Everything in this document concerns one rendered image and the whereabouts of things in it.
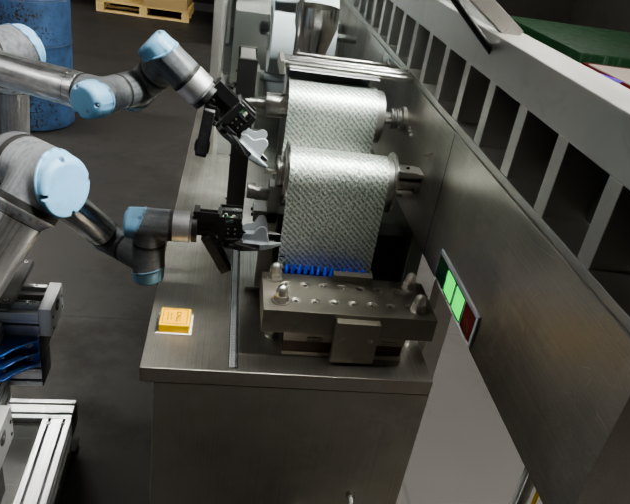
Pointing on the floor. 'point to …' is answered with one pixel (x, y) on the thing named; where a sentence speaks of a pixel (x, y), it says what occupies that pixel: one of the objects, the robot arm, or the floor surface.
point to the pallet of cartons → (151, 8)
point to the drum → (43, 23)
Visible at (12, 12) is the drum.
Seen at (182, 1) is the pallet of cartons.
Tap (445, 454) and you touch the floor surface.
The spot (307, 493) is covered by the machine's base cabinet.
